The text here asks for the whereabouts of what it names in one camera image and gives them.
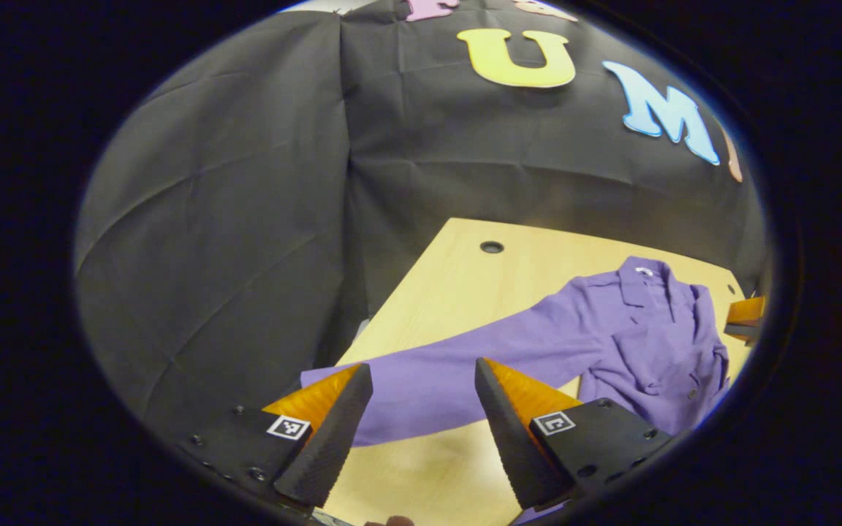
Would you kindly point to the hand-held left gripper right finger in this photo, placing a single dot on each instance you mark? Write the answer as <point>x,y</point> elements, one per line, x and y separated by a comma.
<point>509,438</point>

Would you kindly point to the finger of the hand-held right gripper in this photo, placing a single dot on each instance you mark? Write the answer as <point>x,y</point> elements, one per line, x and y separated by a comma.
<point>746,310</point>

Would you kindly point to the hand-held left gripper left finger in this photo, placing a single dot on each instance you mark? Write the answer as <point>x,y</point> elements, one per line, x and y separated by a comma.
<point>337,438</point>

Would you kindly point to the purple collared shirt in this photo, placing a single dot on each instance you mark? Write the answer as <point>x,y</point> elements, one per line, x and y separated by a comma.
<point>611,343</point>

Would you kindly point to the black backdrop cloth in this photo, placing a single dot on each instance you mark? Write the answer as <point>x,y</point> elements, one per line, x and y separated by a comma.
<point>245,183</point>

